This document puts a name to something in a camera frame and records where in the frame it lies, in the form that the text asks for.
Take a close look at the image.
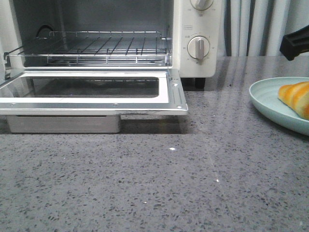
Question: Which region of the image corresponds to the grey pleated curtain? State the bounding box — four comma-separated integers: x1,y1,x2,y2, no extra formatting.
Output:
218,0,309,57

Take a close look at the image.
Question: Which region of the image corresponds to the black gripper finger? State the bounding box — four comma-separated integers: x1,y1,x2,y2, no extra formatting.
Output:
280,26,309,61

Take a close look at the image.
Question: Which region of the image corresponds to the metal wire oven rack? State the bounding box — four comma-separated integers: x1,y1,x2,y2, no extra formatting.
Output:
4,31,172,67

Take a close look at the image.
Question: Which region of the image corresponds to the striped golden bread loaf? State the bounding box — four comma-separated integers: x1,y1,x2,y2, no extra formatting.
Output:
278,81,309,120

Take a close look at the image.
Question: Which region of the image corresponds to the silver oven door handle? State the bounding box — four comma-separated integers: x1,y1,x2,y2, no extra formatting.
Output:
6,116,120,133

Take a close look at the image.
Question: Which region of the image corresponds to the oven dial knob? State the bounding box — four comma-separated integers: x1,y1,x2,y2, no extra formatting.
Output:
190,0,213,11
187,36,210,60

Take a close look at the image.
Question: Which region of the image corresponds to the glass oven door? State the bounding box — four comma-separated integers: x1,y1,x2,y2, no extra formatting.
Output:
0,67,188,116

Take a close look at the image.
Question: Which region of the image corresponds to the white Toshiba toaster oven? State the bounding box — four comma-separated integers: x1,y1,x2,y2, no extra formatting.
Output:
0,0,223,88

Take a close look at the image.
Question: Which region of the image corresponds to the upper oven dial knob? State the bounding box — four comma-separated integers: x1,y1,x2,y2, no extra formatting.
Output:
190,0,213,11

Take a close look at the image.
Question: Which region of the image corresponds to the lower oven dial knob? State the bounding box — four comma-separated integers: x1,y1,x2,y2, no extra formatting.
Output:
187,36,210,60

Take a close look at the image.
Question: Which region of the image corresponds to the light green round plate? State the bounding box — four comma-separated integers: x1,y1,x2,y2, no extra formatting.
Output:
249,77,309,135

